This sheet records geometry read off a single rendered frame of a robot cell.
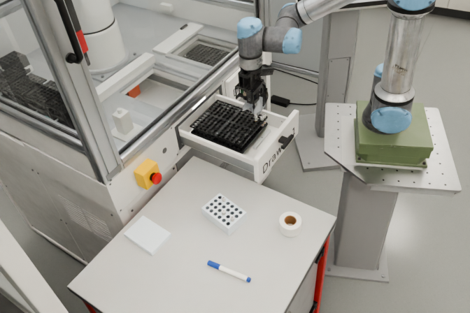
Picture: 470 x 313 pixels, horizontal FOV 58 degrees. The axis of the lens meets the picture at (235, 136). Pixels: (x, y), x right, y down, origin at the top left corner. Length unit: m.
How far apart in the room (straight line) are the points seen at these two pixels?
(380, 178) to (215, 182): 0.57
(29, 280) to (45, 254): 1.56
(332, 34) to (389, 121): 1.04
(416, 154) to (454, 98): 1.79
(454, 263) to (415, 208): 0.35
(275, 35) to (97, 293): 0.91
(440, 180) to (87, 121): 1.15
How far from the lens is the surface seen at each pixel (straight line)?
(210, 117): 1.55
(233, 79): 1.69
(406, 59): 1.26
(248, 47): 1.29
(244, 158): 1.39
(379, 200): 1.78
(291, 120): 1.48
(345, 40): 2.35
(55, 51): 1.07
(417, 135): 1.59
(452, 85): 3.46
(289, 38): 1.26
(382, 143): 1.53
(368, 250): 2.07
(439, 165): 1.65
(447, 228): 2.47
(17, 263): 0.91
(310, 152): 2.63
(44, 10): 1.04
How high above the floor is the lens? 1.88
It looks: 42 degrees down
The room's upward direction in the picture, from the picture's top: 5 degrees counter-clockwise
